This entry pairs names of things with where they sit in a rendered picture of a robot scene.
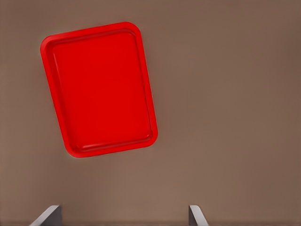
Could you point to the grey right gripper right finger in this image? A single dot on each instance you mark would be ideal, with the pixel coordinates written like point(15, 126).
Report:
point(196, 216)

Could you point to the red rectangular plastic tray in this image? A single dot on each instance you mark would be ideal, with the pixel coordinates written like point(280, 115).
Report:
point(101, 89)

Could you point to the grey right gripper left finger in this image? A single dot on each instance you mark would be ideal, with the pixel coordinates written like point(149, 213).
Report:
point(50, 216)

